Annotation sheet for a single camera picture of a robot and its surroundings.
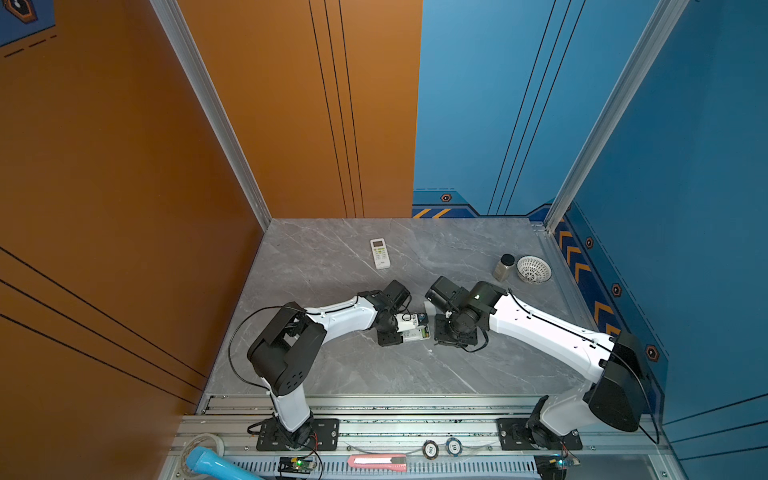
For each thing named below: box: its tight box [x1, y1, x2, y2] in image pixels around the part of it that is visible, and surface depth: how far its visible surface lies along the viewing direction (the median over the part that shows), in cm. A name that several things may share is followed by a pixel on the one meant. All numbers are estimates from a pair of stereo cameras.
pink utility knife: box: [348, 454, 407, 472], surface depth 71 cm
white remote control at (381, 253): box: [370, 238, 391, 270], surface depth 111 cm
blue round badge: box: [445, 437, 463, 457], surface depth 74 cm
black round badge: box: [422, 440, 439, 460], surface depth 73 cm
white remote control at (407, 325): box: [394, 314, 431, 342], surface depth 82 cm
